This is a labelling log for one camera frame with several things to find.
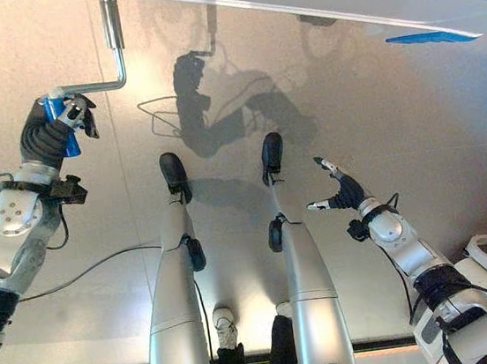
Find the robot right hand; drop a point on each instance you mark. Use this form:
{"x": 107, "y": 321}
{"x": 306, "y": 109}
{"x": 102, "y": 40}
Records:
{"x": 348, "y": 193}

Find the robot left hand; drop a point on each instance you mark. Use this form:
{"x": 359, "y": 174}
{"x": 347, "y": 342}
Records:
{"x": 42, "y": 137}

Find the silver crank with blue grip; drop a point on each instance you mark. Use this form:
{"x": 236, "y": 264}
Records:
{"x": 111, "y": 25}

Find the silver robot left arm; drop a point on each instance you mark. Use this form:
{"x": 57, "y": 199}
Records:
{"x": 10, "y": 237}

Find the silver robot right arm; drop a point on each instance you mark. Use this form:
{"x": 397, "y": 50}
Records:
{"x": 438, "y": 282}

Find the blue plastic bed tab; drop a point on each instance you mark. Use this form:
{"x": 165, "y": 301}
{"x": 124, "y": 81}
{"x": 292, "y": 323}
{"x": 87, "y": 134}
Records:
{"x": 430, "y": 38}

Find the dark robot right foot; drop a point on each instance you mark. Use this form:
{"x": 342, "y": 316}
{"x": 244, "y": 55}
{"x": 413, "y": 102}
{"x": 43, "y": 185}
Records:
{"x": 272, "y": 154}

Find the dark robot foot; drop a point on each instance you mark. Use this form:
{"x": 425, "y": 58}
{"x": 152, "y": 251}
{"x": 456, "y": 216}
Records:
{"x": 272, "y": 154}
{"x": 173, "y": 173}

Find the silver robot right leg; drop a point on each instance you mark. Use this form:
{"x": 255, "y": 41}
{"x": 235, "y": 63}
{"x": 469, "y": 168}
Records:
{"x": 314, "y": 306}

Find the silver robot leg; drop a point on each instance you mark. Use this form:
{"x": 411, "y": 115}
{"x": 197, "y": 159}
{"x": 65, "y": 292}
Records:
{"x": 173, "y": 315}
{"x": 314, "y": 306}

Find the dark robot left foot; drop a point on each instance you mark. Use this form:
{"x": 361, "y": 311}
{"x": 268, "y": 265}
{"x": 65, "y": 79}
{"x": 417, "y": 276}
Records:
{"x": 173, "y": 173}

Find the person's right leg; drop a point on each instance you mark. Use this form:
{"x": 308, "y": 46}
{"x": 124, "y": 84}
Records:
{"x": 281, "y": 346}

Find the silver robot left leg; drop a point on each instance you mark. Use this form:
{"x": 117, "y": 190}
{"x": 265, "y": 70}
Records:
{"x": 173, "y": 315}

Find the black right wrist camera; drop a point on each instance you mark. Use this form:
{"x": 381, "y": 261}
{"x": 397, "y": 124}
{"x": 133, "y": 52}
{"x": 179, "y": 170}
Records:
{"x": 358, "y": 229}

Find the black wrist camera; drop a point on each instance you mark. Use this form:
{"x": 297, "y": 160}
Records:
{"x": 69, "y": 192}
{"x": 358, "y": 229}

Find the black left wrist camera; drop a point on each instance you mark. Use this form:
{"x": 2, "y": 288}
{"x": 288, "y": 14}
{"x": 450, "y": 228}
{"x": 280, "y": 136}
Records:
{"x": 69, "y": 192}

